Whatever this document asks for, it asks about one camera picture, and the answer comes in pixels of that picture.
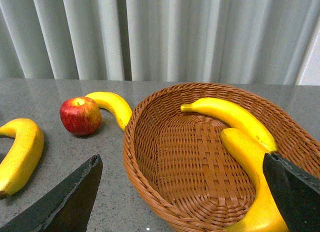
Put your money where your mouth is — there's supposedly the yellow banana behind apple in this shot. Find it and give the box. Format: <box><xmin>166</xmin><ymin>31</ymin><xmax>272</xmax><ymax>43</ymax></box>
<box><xmin>86</xmin><ymin>91</ymin><xmax>133</xmax><ymax>131</ymax></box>

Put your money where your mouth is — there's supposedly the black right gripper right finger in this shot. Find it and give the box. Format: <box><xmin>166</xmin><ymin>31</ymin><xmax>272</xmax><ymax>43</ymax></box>
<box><xmin>262</xmin><ymin>153</ymin><xmax>320</xmax><ymax>231</ymax></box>

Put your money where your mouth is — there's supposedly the yellow banana in basket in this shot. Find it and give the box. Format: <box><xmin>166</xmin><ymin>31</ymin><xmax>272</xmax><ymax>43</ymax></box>
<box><xmin>180</xmin><ymin>97</ymin><xmax>277</xmax><ymax>152</ymax></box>

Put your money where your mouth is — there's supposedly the red apple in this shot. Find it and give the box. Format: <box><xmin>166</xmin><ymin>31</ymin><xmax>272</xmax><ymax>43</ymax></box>
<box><xmin>59</xmin><ymin>97</ymin><xmax>102</xmax><ymax>136</ymax></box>

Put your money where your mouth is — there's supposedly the grey pleated curtain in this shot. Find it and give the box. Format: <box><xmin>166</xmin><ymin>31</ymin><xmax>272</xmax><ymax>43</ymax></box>
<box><xmin>0</xmin><ymin>0</ymin><xmax>320</xmax><ymax>85</ymax></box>

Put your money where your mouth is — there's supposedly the yellow banana table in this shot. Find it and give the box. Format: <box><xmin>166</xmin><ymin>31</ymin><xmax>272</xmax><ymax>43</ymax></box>
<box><xmin>0</xmin><ymin>118</ymin><xmax>45</xmax><ymax>199</ymax></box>

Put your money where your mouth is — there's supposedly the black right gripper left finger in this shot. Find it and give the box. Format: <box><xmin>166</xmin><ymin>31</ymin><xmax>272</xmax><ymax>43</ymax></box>
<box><xmin>0</xmin><ymin>154</ymin><xmax>103</xmax><ymax>231</ymax></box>

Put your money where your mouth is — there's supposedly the yellow banana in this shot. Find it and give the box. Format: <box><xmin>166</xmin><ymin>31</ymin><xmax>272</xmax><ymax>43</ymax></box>
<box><xmin>86</xmin><ymin>91</ymin><xmax>133</xmax><ymax>131</ymax></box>
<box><xmin>180</xmin><ymin>97</ymin><xmax>277</xmax><ymax>152</ymax></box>
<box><xmin>220</xmin><ymin>128</ymin><xmax>289</xmax><ymax>231</ymax></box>

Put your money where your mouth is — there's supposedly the brown wicker basket right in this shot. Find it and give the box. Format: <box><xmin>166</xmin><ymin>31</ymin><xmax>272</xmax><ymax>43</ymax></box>
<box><xmin>123</xmin><ymin>83</ymin><xmax>320</xmax><ymax>231</ymax></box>

